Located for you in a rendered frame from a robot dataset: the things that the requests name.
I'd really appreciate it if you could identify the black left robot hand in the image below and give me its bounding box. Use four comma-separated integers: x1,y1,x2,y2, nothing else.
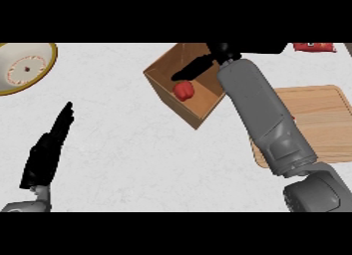
18,101,77,190

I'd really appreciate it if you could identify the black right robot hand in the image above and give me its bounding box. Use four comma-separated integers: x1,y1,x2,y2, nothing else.
170,42,243,83

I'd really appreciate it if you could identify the black flat object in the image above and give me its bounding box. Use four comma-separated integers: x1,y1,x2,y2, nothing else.
240,42,288,55

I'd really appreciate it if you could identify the brown cardboard box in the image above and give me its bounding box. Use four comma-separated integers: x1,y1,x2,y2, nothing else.
142,42,229,130

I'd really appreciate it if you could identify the red snack bag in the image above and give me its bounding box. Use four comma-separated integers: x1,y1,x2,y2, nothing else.
291,42,339,54

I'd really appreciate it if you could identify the red bell pepper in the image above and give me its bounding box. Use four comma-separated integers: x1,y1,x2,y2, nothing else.
173,80,195,103

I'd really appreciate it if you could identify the pale wooden cutting board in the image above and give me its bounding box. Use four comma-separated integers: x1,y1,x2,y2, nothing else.
248,84,352,169

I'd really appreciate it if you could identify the cream bowl with yellow rim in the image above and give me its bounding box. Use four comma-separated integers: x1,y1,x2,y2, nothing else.
0,42,61,98

